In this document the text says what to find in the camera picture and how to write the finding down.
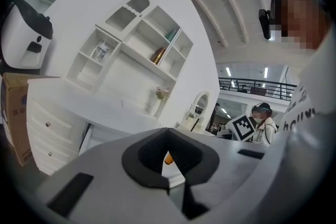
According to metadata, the black balcony railing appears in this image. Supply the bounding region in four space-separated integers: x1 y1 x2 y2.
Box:
218 77 299 101

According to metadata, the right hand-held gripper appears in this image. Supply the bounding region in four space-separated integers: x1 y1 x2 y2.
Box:
217 112 257 143

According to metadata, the white shelf cabinet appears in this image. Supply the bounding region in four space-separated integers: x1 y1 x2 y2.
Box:
65 0 195 93

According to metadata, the person's white printed shirt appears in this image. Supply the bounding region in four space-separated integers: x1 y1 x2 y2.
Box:
262 20 336 224

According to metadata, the brown cardboard box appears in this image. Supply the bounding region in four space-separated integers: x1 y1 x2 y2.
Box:
1 72 61 167

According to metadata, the black head-worn camera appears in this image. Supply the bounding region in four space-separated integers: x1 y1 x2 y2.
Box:
258 0 287 40

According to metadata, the white dressing desk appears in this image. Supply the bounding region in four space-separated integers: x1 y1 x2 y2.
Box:
25 78 218 176

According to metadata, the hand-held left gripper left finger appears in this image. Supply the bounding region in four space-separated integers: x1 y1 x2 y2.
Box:
36 127 191 224

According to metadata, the gold ribbed vase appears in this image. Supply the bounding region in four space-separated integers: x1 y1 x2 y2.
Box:
150 46 167 65

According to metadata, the clear glass jar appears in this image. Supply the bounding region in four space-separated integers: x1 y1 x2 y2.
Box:
91 39 110 61

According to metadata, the teal book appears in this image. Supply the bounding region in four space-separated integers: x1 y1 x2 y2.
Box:
165 28 178 42

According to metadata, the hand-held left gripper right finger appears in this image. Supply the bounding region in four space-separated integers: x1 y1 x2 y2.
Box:
167 127 289 224

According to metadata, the person's head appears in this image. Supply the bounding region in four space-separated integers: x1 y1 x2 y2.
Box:
270 0 332 51

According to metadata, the white framed oval mirror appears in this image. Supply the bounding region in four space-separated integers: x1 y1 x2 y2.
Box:
187 90 211 121

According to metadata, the white vase with pink flowers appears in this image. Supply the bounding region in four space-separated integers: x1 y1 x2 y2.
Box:
150 86 172 116

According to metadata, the white and black dispenser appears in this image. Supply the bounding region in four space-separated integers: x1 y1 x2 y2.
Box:
1 0 55 70

